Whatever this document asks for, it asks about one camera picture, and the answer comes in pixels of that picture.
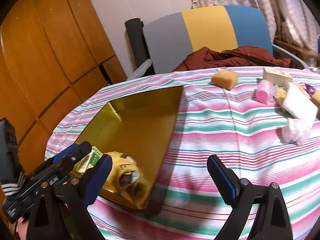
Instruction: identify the gold metal tin tray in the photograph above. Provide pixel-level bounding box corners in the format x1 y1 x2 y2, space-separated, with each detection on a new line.
75 86 183 211

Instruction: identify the pink hair roller clip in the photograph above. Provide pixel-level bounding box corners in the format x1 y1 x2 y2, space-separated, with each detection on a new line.
255 79 274 104

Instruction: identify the black rolled mat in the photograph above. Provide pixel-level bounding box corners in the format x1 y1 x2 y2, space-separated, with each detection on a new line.
125 18 150 70

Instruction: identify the white foam block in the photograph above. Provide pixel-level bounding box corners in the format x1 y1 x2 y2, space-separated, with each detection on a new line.
282 82 318 121

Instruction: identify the wooden wardrobe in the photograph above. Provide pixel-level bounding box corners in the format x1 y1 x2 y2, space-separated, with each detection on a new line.
1 0 127 172

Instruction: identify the person left hand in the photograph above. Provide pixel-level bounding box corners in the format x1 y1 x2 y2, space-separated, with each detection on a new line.
16 217 29 240

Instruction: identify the dark red garment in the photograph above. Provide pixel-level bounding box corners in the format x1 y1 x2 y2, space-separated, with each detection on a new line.
174 46 291 72

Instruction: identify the yellow sponge block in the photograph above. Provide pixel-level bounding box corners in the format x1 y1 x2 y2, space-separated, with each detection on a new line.
211 70 238 89

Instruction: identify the purple foil packet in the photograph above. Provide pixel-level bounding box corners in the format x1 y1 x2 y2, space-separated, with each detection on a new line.
305 83 317 97

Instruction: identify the striped pink green tablecloth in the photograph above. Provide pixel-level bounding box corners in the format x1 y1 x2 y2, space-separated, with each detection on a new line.
45 67 319 239

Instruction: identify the beige cardboard box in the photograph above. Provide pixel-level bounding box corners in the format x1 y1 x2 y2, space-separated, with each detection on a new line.
263 67 293 86

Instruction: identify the clear plastic bag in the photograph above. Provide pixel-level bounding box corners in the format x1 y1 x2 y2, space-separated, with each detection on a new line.
281 118 314 145

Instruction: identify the grey yellow blue chair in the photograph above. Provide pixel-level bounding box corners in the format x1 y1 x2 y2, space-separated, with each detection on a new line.
143 5 273 74

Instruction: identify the green white small carton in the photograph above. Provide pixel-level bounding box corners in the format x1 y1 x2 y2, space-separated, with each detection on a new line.
71 146 103 178

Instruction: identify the patterned pink curtain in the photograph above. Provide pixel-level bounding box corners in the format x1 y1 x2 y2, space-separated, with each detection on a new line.
193 0 319 52

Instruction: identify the white chair armrest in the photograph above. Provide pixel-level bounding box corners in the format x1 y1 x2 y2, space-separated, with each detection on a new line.
127 59 152 80

